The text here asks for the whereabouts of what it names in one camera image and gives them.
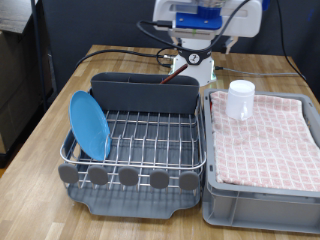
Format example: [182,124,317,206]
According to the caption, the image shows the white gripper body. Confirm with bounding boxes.
[152,0,263,39]

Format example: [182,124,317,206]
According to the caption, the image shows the brown wooden spoon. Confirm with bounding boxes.
[159,63,189,85]

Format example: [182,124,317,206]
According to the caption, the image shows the blue plastic plate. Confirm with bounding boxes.
[68,90,112,162]

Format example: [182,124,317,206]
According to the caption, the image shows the pink checkered dish cloth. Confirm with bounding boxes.
[209,90,320,193]

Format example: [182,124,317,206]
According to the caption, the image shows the grey dish drying rack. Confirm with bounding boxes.
[61,87,205,220]

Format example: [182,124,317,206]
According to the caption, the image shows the white plastic mug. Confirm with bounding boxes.
[225,79,256,121]

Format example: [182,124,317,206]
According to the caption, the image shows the dark grey cutlery holder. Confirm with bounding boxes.
[90,72,201,115]

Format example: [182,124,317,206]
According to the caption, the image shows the black metal pole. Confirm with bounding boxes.
[30,0,48,113]

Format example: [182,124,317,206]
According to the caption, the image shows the grey plastic crate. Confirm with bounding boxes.
[201,87,320,235]

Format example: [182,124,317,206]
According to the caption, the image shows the wooden shelf board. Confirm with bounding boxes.
[0,0,38,34]

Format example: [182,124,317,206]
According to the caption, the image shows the looped black cable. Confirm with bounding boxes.
[155,46,179,69]

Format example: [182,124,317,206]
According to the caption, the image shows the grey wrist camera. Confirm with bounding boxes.
[167,27,218,39]

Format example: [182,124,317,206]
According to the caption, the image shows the black camera cable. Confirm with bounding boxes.
[136,0,252,54]

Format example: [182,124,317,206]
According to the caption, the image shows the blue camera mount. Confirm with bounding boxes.
[174,5,224,30]

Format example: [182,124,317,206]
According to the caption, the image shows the hanging black cable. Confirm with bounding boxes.
[272,0,308,81]

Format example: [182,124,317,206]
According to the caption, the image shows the thin grey cable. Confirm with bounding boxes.
[214,65,304,78]

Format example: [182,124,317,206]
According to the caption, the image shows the long black cable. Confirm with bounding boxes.
[74,48,168,69]

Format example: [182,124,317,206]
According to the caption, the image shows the metal wire dish rack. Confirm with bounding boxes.
[58,88,207,194]

